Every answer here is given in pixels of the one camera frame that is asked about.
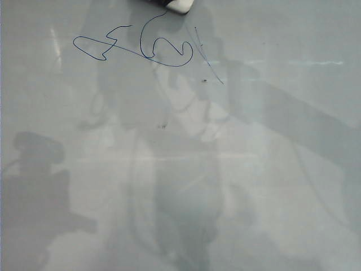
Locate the white eraser with black felt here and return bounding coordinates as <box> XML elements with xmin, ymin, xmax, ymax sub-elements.
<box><xmin>146</xmin><ymin>0</ymin><xmax>196</xmax><ymax>14</ymax></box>

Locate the white glass whiteboard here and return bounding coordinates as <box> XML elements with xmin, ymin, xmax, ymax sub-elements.
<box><xmin>0</xmin><ymin>0</ymin><xmax>361</xmax><ymax>271</ymax></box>

